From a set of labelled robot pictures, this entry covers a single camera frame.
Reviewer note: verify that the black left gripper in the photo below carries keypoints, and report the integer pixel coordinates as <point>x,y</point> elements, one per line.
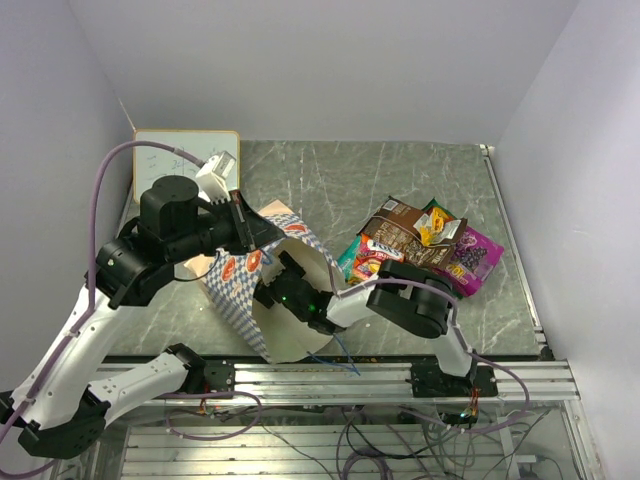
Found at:
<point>250,229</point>

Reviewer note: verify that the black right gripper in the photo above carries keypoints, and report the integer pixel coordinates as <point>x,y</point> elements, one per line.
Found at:
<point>265,293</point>

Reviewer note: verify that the green fox's candy bag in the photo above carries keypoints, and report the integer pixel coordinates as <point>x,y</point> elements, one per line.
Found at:
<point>347,260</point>

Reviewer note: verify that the blue checkered paper bag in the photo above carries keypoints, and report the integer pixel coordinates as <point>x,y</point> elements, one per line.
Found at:
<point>229,281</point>

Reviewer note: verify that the orange fox's candy bag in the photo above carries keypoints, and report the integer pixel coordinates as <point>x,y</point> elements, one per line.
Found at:
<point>369,256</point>

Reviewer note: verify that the brown chips bag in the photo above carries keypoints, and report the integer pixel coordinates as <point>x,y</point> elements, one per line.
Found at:
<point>392,225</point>

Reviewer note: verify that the yellow candy packet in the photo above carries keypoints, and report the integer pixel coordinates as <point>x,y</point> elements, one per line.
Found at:
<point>437,227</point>

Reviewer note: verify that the green chips bag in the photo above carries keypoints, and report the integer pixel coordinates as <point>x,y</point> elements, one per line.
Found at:
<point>434,204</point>

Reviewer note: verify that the purple snack pouch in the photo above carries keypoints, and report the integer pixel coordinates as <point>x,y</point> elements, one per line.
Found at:
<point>474,258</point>

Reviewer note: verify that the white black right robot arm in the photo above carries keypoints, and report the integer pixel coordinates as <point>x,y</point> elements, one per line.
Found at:
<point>415,300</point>

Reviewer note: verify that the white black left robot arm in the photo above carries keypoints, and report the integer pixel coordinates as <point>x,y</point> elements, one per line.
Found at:
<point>60,411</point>

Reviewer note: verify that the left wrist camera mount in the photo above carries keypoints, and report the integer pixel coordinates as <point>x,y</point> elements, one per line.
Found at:
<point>218,177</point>

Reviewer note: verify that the aluminium rail frame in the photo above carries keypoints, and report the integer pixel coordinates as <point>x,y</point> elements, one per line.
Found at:
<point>322,420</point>

